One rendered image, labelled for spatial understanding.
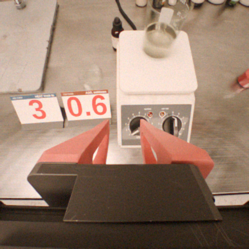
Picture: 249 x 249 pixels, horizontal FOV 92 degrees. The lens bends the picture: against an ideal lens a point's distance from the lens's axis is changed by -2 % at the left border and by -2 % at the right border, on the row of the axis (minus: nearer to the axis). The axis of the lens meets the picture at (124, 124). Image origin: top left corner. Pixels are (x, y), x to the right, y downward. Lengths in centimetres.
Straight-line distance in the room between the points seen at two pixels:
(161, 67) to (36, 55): 30
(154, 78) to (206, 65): 20
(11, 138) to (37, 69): 16
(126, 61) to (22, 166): 28
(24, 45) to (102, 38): 20
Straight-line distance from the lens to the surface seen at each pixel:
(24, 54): 42
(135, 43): 25
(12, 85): 38
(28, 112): 32
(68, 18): 48
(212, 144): 31
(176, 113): 22
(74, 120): 28
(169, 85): 21
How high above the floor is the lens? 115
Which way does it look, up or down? 76 degrees down
